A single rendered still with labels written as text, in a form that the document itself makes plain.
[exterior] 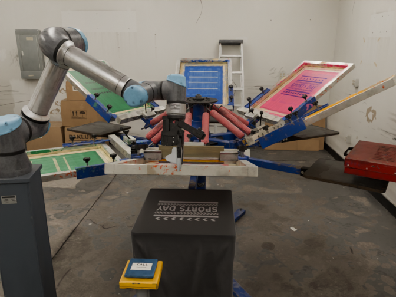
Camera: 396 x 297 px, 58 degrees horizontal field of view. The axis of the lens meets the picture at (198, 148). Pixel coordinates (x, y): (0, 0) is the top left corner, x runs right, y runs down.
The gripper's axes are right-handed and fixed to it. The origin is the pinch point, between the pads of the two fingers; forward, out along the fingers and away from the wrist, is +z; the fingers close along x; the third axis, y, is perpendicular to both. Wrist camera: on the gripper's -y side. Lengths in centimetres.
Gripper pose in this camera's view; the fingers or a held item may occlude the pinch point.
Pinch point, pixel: (180, 167)
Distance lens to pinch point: 137.4
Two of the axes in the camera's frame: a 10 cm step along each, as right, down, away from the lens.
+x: -0.5, 0.2, -10.0
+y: -10.0, -0.2, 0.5
